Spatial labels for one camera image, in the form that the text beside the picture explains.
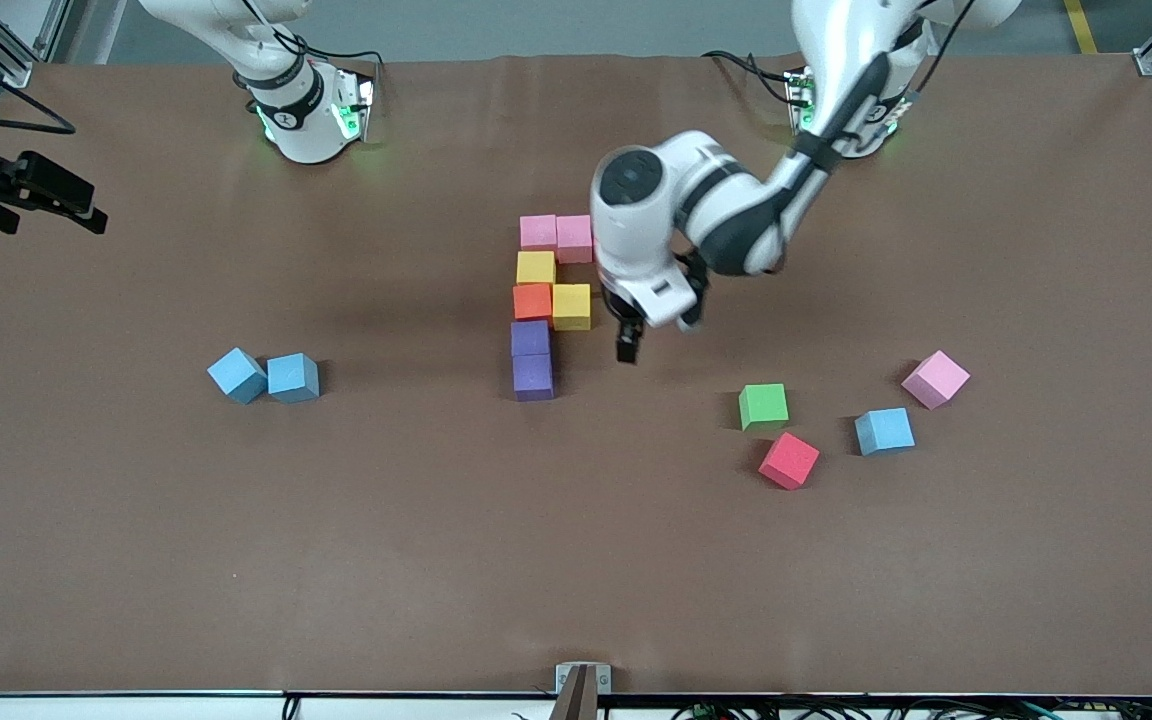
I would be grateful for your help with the brown table mat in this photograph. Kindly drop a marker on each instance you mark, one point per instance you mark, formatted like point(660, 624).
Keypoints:
point(576, 580)

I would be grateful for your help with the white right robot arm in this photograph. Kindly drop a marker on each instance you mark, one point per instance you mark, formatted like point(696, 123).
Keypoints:
point(301, 130)

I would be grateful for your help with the white table edge rail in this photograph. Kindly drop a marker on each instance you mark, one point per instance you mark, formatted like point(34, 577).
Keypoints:
point(86, 708)

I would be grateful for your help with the yellow floor tape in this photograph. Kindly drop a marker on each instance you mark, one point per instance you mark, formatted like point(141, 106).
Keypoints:
point(1081, 28)

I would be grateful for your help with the orange foam cube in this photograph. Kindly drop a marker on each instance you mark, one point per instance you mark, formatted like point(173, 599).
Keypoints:
point(532, 300)

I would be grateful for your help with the blue foam cube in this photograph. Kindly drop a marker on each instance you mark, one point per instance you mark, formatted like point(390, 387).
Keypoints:
point(236, 372)
point(292, 374)
point(883, 428)

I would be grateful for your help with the yellow foam cube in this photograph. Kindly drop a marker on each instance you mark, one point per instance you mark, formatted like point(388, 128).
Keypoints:
point(571, 305)
point(536, 266)

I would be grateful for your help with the green foam cube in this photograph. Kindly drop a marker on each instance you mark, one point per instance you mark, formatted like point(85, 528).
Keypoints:
point(763, 403)

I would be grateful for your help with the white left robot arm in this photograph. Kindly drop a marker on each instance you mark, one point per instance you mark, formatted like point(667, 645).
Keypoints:
point(716, 200)

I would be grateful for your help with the red foam cube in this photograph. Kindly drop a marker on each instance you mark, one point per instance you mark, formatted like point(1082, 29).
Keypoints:
point(788, 456)

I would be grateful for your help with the pink foam cube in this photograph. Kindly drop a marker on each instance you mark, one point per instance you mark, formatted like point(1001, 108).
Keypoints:
point(934, 375)
point(574, 236)
point(538, 230)

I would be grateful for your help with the purple foam cube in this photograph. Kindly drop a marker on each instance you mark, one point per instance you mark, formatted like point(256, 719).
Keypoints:
point(533, 375)
point(530, 337)

